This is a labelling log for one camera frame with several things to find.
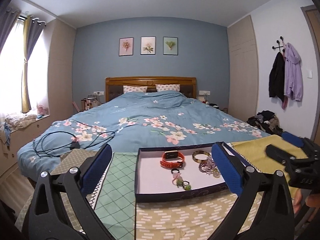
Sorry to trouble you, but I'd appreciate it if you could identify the purple bead bracelet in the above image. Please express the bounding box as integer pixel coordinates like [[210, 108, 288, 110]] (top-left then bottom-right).
[[198, 155, 221, 178]]

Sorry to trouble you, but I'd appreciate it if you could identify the tortoiseshell bangle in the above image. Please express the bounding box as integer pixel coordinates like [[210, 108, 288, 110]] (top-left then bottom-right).
[[192, 150, 211, 164]]

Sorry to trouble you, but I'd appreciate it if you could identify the green flower hair tie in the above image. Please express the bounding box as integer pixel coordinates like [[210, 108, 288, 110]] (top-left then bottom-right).
[[176, 179, 193, 191]]

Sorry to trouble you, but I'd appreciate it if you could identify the orange smart watch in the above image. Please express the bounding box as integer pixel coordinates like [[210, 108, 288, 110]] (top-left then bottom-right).
[[159, 150, 185, 169]]

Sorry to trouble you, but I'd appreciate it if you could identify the person's right hand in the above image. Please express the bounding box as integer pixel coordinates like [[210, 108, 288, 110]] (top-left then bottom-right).
[[293, 191, 320, 213]]

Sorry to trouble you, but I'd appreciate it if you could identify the dark clothes pile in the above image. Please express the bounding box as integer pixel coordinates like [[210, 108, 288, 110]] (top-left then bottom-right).
[[246, 110, 283, 135]]

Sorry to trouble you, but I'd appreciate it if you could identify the lilac jacket on hook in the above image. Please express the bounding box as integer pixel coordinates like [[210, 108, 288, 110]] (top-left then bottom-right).
[[281, 43, 303, 110]]

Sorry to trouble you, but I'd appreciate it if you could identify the black jacket on hook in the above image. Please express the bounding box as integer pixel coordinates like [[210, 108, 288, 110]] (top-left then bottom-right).
[[268, 52, 285, 102]]

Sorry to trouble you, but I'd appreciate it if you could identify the patchwork patterned cloth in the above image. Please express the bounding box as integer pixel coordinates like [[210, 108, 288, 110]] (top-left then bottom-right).
[[15, 134, 309, 240]]

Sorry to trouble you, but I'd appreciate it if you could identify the clothes pile on sill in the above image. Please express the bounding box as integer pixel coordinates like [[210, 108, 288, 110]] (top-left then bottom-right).
[[1, 113, 37, 153]]

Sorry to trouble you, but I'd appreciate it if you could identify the pink item on sill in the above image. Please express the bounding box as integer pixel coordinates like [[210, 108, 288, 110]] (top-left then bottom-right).
[[37, 105, 49, 116]]

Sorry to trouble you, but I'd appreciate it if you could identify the dark shallow box tray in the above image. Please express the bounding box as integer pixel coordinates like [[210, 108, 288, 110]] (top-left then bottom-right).
[[135, 144, 227, 203]]

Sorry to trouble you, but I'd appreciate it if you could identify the beige wardrobe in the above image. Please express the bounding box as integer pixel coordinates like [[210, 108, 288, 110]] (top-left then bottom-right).
[[227, 15, 259, 121]]

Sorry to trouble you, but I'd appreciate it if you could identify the blue floral duvet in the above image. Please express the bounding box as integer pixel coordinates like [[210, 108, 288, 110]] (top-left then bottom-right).
[[17, 90, 266, 180]]

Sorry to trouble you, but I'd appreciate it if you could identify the wooden headboard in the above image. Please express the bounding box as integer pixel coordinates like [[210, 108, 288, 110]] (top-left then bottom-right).
[[105, 76, 197, 102]]

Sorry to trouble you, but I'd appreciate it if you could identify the left polka dot pillow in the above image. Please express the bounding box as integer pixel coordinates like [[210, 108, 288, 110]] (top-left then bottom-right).
[[123, 85, 148, 94]]

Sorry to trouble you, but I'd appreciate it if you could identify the polka dot pillow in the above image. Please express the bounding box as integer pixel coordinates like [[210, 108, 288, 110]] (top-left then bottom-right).
[[156, 84, 180, 92], [123, 85, 148, 94]]

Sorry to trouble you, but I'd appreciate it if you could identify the right polka dot pillow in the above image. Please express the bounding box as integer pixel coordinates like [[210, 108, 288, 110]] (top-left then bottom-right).
[[156, 84, 180, 92]]

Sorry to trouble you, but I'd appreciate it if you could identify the green leaf picture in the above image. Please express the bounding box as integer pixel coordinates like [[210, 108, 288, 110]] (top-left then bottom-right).
[[163, 37, 178, 56]]

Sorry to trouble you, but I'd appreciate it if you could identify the pink flower picture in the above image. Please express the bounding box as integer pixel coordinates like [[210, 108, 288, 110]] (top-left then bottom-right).
[[119, 37, 134, 56]]

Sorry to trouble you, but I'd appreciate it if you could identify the white flower picture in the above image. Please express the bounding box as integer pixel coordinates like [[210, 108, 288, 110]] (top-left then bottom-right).
[[140, 36, 156, 55]]

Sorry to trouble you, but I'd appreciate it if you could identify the right purple yellow curtain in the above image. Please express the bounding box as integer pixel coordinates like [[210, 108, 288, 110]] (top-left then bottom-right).
[[21, 15, 47, 114]]

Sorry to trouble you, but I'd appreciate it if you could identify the purple yellow curtain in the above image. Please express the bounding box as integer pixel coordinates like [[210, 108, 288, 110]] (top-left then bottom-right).
[[0, 7, 21, 51], [21, 15, 47, 114]]

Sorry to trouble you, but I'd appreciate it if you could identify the left purple yellow curtain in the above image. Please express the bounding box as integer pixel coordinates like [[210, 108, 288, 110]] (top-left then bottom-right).
[[0, 7, 21, 51]]

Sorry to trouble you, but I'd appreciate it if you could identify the black charger cable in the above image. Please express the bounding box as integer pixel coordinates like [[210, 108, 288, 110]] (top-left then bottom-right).
[[32, 119, 116, 158]]

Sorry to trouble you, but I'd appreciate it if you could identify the black wall coat hook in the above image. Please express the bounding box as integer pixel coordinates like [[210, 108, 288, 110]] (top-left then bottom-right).
[[272, 36, 285, 53]]

